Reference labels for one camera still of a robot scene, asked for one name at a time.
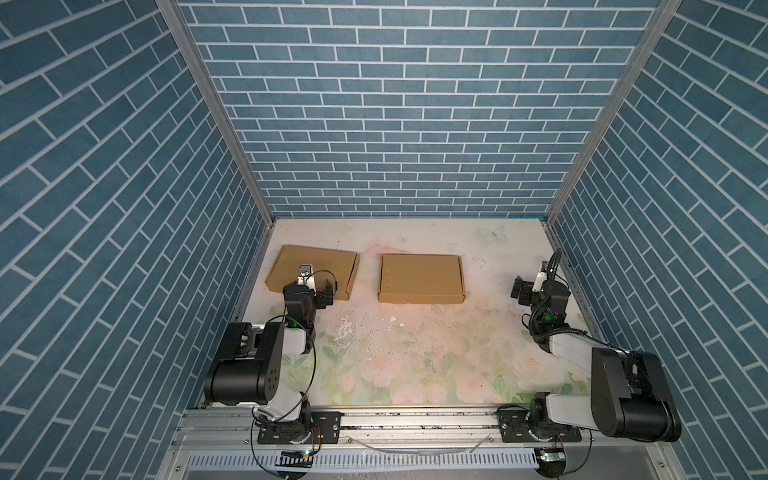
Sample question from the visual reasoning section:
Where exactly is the brown cardboard box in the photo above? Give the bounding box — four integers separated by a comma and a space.
265, 245, 360, 301

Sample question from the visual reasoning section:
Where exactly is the cardboard stack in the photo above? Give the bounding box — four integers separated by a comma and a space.
378, 253, 466, 305

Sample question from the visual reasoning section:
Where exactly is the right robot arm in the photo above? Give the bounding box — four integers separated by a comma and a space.
511, 273, 682, 443

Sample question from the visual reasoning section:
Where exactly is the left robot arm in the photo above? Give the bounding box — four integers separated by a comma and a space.
203, 280, 337, 445

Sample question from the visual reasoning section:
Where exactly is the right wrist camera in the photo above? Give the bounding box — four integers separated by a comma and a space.
532, 249, 563, 294

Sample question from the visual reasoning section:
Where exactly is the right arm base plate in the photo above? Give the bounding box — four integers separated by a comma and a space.
495, 405, 582, 443

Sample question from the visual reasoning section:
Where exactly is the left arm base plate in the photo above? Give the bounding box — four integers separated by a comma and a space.
256, 410, 343, 445

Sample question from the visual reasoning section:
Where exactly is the aluminium front rail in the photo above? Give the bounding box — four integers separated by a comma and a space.
158, 405, 684, 479

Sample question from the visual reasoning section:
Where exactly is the white slotted cable duct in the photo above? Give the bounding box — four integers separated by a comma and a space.
186, 448, 538, 474

